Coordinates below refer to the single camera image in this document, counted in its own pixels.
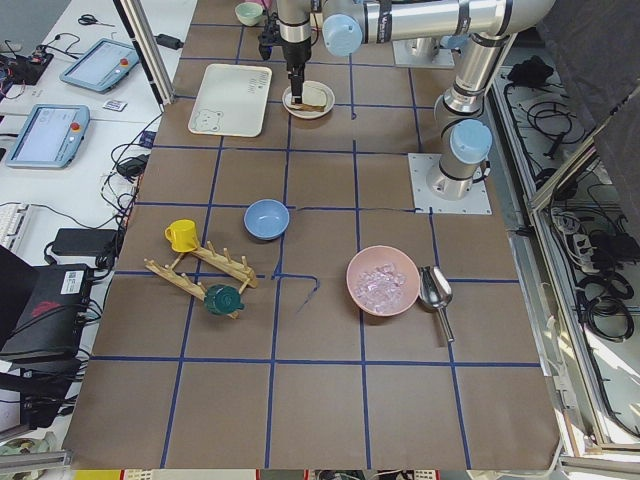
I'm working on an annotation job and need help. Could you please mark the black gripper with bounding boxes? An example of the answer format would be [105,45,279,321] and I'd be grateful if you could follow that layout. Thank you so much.
[282,38,311,100]

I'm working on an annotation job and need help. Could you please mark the white round plate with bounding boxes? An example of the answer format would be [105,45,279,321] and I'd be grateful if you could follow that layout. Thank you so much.
[282,80,335,120]

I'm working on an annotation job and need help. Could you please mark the white bread slice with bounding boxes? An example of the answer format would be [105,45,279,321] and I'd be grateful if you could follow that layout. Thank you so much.
[287,102,326,112]

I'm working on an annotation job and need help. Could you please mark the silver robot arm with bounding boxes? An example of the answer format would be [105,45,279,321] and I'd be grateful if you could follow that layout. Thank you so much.
[276,0,554,201]
[283,36,468,110]

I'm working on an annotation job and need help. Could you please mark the cream bear tray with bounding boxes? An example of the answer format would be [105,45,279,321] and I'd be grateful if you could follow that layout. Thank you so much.
[188,64,272,138]

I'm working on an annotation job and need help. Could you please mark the mint green cup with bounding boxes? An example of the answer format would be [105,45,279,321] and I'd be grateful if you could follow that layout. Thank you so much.
[235,1,264,27]

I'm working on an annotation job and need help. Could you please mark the blue bowl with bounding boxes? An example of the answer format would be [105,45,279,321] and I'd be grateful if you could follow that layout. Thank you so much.
[244,199,290,241]

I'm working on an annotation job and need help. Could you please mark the upper blue teach pendant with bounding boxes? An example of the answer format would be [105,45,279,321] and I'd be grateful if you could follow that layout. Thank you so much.
[59,38,139,93]

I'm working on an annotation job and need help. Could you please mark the blue teach pendant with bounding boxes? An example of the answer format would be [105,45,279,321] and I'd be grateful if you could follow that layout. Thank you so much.
[5,104,90,169]
[59,38,139,93]

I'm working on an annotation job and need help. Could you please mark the yellow mug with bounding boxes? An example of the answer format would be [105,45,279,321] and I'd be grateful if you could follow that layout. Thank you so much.
[164,219,200,253]

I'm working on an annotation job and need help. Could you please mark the wooden dish rack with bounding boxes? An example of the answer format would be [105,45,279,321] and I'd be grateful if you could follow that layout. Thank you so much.
[143,240,260,321]

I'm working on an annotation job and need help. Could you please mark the black scissors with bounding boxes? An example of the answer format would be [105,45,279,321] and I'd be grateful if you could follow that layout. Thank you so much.
[77,14,114,27]

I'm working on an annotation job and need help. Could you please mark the pink bowl with ice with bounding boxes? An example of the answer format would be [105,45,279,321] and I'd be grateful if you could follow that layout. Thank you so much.
[346,245,421,317]

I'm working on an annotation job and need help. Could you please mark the dark green mug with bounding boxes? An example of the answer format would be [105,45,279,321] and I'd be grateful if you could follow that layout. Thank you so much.
[204,284,245,317]

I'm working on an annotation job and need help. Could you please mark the lower blue teach pendant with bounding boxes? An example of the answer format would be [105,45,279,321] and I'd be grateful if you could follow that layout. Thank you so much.
[5,104,90,169]

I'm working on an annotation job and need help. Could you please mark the metal scoop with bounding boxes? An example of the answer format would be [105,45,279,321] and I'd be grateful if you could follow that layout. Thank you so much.
[419,266,455,343]

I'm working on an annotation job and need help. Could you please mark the black power adapter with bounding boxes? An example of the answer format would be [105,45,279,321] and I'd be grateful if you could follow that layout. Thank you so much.
[51,228,116,257]

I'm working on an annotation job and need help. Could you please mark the white keyboard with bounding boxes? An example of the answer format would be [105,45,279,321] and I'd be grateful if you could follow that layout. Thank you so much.
[0,202,32,253]

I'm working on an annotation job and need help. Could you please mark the white power strip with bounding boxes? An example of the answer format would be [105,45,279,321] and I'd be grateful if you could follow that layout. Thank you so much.
[571,233,599,274]

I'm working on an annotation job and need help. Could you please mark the black computer box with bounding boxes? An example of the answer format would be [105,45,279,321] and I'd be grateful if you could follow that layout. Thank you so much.
[1,248,93,363]

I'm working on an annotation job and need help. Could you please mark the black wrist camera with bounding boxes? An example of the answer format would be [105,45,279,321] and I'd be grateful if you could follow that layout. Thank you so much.
[258,19,281,61]

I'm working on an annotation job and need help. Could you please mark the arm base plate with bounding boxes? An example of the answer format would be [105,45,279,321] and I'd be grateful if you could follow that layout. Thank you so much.
[408,153,492,215]
[392,36,455,70]

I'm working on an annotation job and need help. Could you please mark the aluminium frame post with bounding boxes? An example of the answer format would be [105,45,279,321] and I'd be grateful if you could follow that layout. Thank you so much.
[113,0,174,106]

